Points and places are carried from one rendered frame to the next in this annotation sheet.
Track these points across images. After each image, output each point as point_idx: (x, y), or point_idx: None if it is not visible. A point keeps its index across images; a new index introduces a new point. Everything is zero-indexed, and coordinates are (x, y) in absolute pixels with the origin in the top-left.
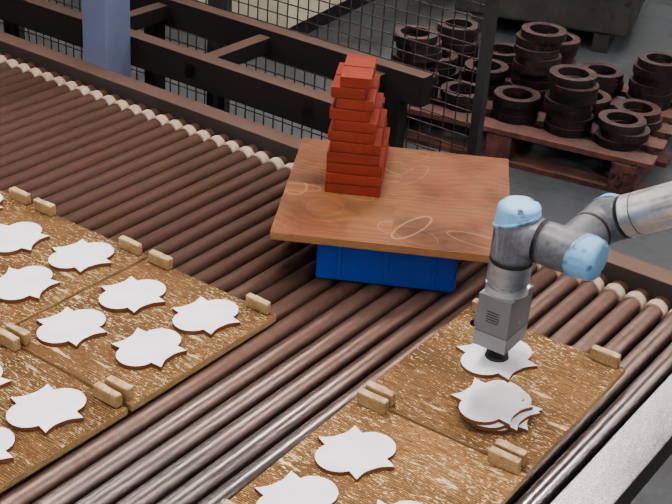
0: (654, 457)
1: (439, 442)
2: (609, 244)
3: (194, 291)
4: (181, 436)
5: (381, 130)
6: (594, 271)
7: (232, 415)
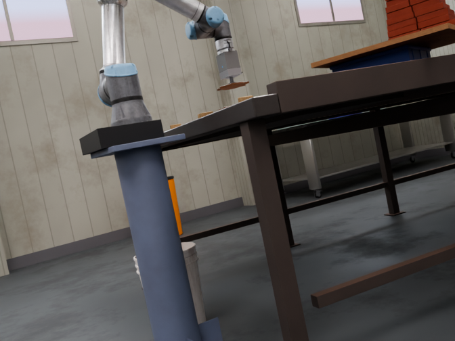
0: (184, 124)
1: None
2: (200, 26)
3: None
4: None
5: (408, 13)
6: (186, 34)
7: None
